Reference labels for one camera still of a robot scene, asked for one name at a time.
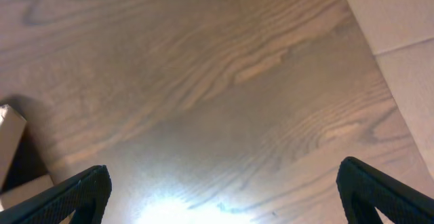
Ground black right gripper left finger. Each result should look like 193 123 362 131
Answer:
1 165 112 224

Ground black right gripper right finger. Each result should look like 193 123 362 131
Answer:
336 157 433 223

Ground cardboard box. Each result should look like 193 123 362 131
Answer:
1 105 54 211

